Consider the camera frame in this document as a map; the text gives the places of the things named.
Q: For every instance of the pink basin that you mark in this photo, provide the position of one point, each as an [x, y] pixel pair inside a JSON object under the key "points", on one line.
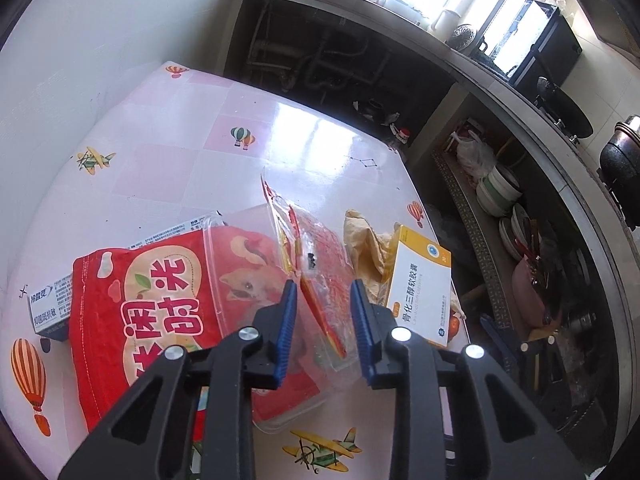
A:
{"points": [[530, 285]]}

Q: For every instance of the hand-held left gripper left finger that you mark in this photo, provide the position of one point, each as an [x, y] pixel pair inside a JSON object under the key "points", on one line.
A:
{"points": [[285, 330]]}

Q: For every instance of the stack of bowls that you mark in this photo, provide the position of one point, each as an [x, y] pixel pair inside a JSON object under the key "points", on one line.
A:
{"points": [[495, 190]]}

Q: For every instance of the concrete kitchen counter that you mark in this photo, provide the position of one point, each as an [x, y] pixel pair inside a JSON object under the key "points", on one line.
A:
{"points": [[480, 85]]}

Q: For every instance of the patterned shelf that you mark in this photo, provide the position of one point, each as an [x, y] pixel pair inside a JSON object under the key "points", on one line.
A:
{"points": [[467, 220]]}

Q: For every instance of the black wok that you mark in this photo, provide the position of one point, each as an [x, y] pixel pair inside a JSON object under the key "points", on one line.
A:
{"points": [[567, 110]]}

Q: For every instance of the black cooking pot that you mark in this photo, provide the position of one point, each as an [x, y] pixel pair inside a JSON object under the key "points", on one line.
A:
{"points": [[620, 160]]}

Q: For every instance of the metal steamer rack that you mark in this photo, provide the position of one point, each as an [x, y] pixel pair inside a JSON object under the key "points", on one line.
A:
{"points": [[465, 37]]}

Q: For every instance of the oil bottle with red cap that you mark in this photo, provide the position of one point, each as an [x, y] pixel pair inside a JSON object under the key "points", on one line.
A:
{"points": [[401, 136]]}

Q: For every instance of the yellow white medicine box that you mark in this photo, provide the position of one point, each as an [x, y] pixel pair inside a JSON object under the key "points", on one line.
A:
{"points": [[420, 285]]}

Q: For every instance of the grey drain pipes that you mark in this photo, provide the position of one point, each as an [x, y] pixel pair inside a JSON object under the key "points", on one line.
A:
{"points": [[320, 67]]}

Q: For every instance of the white plastic bag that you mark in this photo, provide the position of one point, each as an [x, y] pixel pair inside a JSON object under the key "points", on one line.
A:
{"points": [[472, 155]]}

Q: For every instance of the white blue ointment box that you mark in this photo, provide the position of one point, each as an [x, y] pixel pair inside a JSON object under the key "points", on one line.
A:
{"points": [[50, 305]]}

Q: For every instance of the crumpled yellow paper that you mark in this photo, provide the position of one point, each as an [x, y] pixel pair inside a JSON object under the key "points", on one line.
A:
{"points": [[365, 245]]}

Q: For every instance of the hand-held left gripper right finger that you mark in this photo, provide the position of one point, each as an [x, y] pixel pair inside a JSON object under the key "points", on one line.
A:
{"points": [[361, 330]]}

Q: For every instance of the red snack bag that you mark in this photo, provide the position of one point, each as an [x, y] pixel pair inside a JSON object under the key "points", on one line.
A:
{"points": [[150, 310]]}

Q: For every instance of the black glass-door cabinet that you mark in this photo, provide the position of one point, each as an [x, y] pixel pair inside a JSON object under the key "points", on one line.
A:
{"points": [[550, 55]]}

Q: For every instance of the clear red plastic wrapper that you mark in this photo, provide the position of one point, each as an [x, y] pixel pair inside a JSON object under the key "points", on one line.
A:
{"points": [[320, 245]]}

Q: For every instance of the clear plastic container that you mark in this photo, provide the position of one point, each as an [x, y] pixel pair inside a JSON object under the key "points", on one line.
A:
{"points": [[235, 220]]}

